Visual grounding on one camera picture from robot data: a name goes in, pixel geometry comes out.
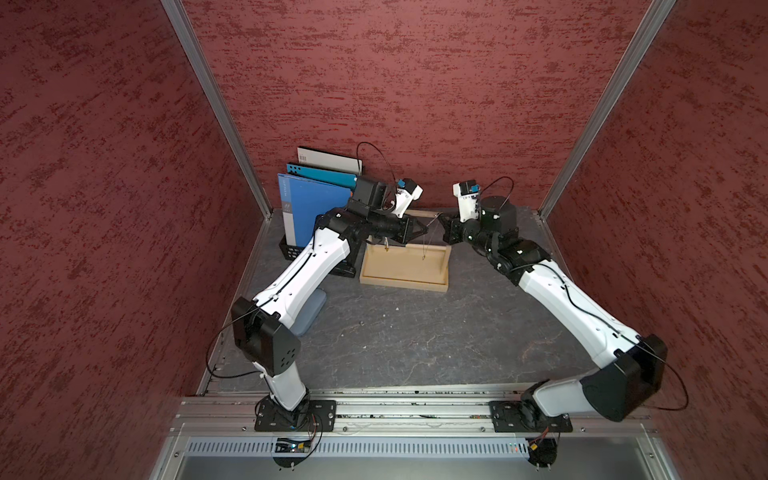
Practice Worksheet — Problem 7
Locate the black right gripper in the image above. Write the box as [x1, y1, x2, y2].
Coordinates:
[439, 208, 498, 253]

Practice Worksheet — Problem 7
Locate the thin silver chain necklace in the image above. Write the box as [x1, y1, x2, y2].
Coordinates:
[419, 218, 445, 262]

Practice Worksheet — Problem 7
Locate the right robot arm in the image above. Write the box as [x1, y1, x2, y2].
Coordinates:
[438, 195, 667, 429]

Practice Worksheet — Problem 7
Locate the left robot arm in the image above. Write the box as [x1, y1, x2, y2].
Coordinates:
[231, 177, 427, 414]

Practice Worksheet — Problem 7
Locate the wooden jewelry display stand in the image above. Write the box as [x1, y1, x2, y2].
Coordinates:
[359, 210, 451, 293]

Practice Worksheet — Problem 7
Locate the black mesh file organizer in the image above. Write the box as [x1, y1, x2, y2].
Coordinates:
[279, 228, 362, 280]

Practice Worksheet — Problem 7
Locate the teal folder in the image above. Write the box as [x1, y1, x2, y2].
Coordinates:
[286, 163, 357, 191]

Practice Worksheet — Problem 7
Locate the blue folder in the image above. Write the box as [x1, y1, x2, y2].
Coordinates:
[278, 174, 351, 247]

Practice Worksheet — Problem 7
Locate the white grey folder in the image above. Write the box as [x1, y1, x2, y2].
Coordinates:
[297, 147, 362, 175]

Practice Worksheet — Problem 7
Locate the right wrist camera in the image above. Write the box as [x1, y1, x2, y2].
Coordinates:
[452, 180, 480, 223]

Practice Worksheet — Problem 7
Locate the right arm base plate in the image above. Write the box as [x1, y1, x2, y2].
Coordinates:
[489, 401, 573, 436]

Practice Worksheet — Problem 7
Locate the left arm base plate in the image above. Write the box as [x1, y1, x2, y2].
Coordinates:
[254, 397, 337, 433]

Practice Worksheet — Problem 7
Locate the aluminium front rail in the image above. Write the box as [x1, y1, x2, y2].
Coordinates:
[150, 384, 679, 479]

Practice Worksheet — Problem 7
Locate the right aluminium corner post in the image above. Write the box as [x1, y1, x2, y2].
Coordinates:
[539, 0, 676, 222]

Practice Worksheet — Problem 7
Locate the aluminium corner post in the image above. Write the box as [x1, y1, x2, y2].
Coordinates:
[161, 0, 273, 221]
[539, 0, 676, 222]

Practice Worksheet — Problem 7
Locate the left aluminium corner post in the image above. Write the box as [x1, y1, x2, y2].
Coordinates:
[161, 0, 273, 221]

